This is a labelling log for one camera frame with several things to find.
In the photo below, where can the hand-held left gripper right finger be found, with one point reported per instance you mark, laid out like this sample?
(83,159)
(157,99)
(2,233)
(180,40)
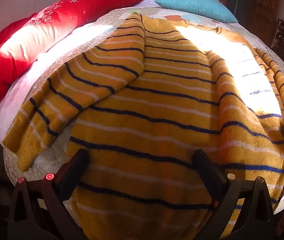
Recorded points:
(207,170)

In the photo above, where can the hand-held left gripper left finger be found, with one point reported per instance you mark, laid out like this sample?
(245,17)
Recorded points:
(74,168)

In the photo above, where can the yellow striped sweater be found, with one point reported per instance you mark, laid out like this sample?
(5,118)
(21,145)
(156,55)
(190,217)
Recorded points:
(157,105)

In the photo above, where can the patchwork heart quilt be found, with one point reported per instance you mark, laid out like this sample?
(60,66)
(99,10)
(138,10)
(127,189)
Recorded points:
(45,161)

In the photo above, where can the brown wooden door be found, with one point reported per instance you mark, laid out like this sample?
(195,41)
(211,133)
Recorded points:
(262,5)

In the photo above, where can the teal knitted pillow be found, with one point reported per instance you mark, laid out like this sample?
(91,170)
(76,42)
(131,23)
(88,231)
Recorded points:
(197,5)

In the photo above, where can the white round headboard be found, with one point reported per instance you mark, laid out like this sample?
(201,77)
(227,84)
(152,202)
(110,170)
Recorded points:
(14,2)

